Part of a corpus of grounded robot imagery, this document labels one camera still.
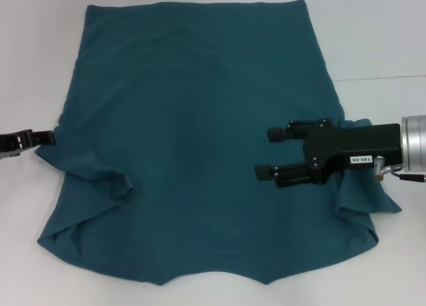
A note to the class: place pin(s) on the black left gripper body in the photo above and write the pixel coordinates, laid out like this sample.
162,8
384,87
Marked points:
10,143

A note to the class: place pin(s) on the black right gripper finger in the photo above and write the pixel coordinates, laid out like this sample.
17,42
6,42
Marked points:
293,175
293,133

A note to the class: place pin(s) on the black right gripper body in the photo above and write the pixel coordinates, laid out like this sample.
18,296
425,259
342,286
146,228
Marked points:
359,146

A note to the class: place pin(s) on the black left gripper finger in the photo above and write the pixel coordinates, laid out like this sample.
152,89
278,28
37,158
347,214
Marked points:
41,138

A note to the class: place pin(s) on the blue teal t-shirt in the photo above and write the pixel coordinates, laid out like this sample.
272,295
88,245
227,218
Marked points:
199,119

